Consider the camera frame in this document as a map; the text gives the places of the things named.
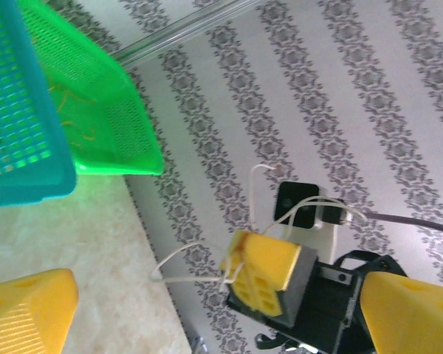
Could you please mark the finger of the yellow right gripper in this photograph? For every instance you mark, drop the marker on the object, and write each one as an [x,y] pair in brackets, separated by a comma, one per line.
[273,265]
[236,258]

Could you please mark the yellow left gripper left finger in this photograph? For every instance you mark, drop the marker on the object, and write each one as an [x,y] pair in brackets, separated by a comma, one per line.
[22,317]

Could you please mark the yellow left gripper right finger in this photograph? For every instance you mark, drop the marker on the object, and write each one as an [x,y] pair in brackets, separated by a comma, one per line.
[413,321]

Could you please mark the green plastic basket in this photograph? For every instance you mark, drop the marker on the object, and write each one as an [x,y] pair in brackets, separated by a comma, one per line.
[107,110]

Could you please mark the teal plastic basket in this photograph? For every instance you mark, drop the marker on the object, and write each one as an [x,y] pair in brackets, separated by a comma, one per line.
[7,110]

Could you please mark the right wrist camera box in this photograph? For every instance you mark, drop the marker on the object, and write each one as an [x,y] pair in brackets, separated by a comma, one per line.
[295,204]

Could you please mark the aluminium frame post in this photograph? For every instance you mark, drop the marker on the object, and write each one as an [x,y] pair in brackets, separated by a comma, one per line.
[177,35]

